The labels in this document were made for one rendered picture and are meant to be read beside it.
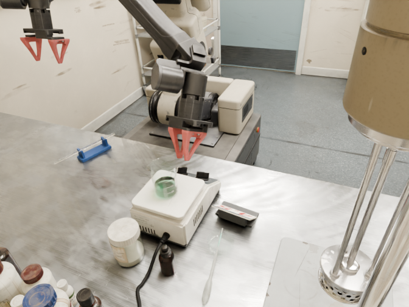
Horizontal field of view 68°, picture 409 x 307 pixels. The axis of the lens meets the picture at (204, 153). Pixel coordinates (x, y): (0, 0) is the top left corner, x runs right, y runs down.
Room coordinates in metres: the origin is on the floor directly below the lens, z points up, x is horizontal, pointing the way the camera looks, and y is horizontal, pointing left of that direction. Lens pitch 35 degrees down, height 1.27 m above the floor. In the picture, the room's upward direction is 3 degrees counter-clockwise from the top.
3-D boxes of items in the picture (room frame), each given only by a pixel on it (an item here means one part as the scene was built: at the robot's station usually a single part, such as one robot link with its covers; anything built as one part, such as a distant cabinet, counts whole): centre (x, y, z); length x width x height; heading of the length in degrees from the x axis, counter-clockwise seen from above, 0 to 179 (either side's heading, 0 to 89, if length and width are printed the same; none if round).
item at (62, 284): (0.30, 0.25, 0.78); 0.02 x 0.02 x 0.06
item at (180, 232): (0.51, 0.07, 0.79); 0.22 x 0.13 x 0.08; 154
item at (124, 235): (0.39, 0.16, 0.79); 0.06 x 0.06 x 0.08
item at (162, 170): (0.48, 0.09, 0.87); 0.06 x 0.05 x 0.08; 107
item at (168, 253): (0.36, 0.08, 0.78); 0.03 x 0.03 x 0.07
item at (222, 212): (0.48, -0.06, 0.77); 0.09 x 0.06 x 0.04; 59
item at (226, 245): (0.41, -0.02, 0.76); 0.06 x 0.06 x 0.02
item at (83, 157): (0.77, 0.33, 0.77); 0.10 x 0.03 x 0.04; 136
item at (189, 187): (0.48, 0.08, 0.83); 0.12 x 0.12 x 0.01; 64
